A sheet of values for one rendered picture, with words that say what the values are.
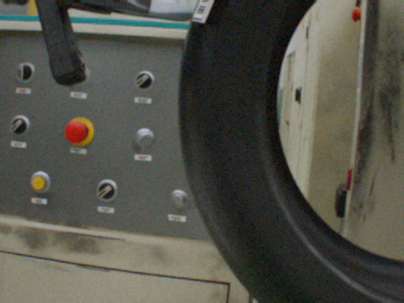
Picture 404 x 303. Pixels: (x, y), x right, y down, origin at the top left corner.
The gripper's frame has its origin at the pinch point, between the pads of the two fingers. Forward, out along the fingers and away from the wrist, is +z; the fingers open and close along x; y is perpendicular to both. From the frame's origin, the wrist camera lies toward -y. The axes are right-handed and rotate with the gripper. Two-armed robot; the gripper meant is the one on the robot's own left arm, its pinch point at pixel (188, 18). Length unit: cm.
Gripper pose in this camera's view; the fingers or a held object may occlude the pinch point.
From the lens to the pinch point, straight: 91.1
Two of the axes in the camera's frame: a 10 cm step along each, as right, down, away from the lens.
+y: 1.9, -9.8, -0.7
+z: 9.7, 2.0, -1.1
